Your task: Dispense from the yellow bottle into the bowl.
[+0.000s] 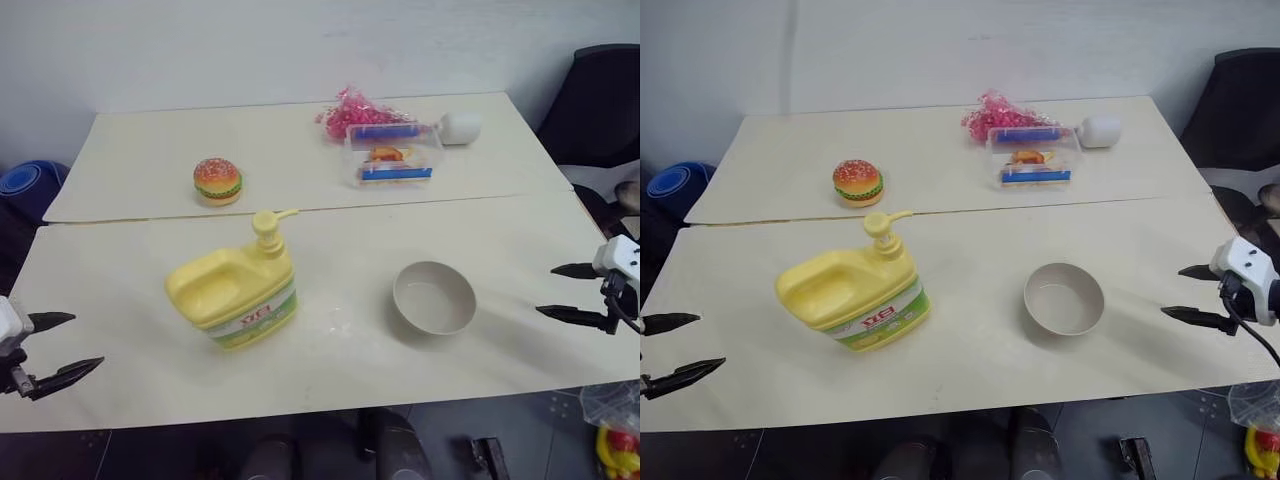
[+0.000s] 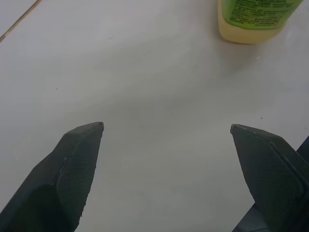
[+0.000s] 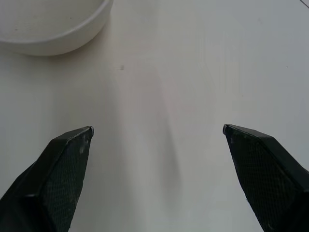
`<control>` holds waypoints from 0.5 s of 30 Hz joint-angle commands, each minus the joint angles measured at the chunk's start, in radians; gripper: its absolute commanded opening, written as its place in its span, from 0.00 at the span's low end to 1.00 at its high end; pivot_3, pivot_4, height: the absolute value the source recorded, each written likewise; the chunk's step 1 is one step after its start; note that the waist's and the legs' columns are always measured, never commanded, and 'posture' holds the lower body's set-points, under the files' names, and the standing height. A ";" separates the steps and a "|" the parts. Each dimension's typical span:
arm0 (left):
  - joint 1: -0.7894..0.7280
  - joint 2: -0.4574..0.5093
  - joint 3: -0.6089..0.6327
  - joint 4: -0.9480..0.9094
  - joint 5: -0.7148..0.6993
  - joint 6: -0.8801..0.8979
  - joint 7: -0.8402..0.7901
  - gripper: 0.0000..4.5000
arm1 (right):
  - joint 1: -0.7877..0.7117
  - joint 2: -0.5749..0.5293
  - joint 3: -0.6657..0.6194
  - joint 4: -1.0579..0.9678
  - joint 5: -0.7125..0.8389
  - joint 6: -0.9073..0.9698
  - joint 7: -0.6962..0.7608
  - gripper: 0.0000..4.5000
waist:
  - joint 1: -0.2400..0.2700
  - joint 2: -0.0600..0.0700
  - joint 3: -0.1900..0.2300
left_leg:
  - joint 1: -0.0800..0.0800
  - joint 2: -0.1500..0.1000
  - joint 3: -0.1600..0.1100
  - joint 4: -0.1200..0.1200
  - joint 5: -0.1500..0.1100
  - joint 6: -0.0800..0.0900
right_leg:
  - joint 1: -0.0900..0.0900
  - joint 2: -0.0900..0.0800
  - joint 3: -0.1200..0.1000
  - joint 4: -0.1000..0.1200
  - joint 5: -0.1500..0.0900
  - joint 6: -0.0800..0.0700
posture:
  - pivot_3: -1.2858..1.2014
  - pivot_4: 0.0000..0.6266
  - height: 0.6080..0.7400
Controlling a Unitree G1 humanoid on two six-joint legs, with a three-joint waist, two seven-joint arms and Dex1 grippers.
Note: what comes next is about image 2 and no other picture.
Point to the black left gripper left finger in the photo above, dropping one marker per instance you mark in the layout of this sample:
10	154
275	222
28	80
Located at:
60	178

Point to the yellow bottle with green label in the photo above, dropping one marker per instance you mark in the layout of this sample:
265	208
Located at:
251	21

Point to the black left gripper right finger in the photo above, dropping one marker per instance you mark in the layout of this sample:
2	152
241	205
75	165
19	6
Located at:
270	169

